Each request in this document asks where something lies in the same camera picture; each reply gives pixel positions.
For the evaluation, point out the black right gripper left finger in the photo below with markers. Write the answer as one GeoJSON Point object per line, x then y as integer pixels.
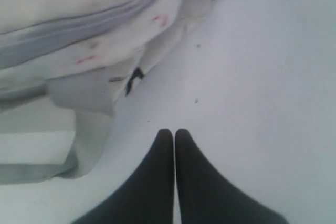
{"type": "Point", "coordinates": [147, 196]}

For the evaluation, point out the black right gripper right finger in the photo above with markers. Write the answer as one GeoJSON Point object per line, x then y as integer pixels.
{"type": "Point", "coordinates": [205, 196]}

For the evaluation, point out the white fabric backpack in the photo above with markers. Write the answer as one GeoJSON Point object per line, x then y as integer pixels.
{"type": "Point", "coordinates": [64, 63]}

